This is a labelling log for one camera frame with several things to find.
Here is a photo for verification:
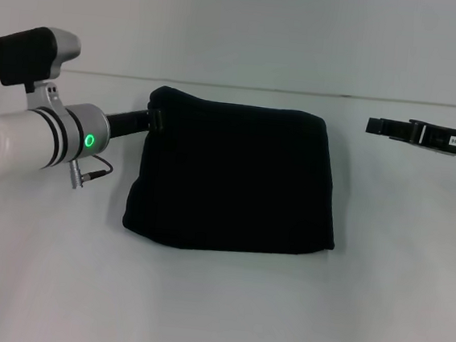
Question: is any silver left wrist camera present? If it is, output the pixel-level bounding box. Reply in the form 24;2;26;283
0;23;84;113

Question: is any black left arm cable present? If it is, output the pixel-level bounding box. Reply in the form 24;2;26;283
66;153;116;194

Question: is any black shirt with FREE print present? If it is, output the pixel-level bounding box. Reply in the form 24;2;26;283
118;83;348;265

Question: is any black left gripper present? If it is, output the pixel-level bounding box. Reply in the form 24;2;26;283
104;102;167;144

